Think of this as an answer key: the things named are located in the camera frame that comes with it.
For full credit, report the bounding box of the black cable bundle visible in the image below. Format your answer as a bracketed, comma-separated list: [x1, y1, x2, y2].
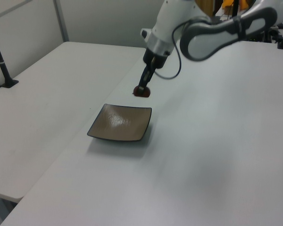
[263, 27, 282, 44]

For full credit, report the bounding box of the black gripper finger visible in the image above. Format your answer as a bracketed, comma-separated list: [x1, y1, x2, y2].
[137, 60, 156, 96]
[146, 67, 157, 89]

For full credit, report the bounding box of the grey metal partition post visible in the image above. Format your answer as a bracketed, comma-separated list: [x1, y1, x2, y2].
[52, 0, 69, 43]

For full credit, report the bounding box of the orange yellow object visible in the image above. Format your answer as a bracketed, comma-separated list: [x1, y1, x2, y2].
[222, 0, 250, 10]

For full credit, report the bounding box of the small round reddish-brown food item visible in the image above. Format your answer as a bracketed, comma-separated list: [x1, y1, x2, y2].
[133, 85, 151, 98]

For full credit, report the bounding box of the black mini computer box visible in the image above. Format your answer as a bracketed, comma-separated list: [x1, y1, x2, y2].
[248, 34, 265, 43]

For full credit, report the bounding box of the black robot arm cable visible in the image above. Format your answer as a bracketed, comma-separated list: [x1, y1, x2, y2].
[154, 19, 213, 80]

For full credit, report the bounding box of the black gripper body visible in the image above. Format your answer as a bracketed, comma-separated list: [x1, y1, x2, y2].
[142, 48, 169, 70]

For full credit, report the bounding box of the square brown ceramic plate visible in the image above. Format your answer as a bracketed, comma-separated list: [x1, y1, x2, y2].
[86, 103, 153, 142]

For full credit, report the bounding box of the brown wooden cabinet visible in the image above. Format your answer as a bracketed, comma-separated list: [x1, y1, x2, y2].
[194, 0, 213, 17]

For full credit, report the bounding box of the black camera stand pole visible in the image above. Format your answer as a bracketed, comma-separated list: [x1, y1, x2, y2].
[0, 23, 19, 89]

